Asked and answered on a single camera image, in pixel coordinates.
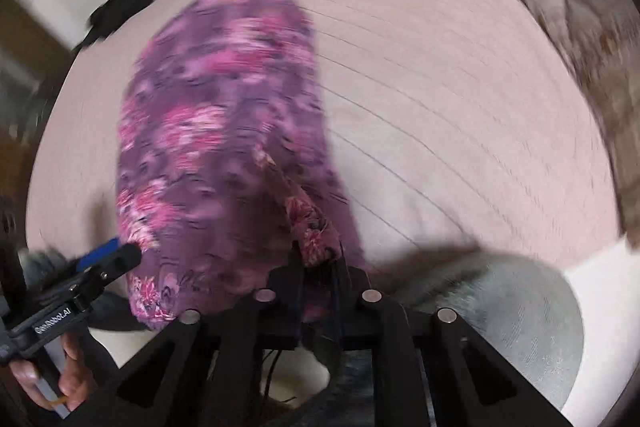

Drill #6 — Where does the black cable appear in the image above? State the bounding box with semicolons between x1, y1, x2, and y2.
260;349;291;408

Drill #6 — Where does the striped floral cushion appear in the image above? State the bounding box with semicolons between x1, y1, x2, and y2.
477;0;640;250

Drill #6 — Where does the wooden glass door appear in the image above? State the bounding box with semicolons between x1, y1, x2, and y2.
0;0;78;228

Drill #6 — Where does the person's left hand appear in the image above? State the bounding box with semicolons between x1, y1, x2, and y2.
10;334;98;412

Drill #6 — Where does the black cloth with purple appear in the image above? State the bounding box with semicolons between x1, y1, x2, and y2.
72;0;173;54

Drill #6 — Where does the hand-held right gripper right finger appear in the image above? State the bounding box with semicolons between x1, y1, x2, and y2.
332;252;574;427

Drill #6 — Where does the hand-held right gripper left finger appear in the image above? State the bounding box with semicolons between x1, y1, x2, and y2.
75;252;304;427

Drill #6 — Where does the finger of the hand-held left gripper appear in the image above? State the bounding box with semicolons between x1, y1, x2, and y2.
67;236;123;275
72;243;142;295

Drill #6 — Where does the purple floral long-sleeve shirt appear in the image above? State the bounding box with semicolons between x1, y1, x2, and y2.
115;0;368;332

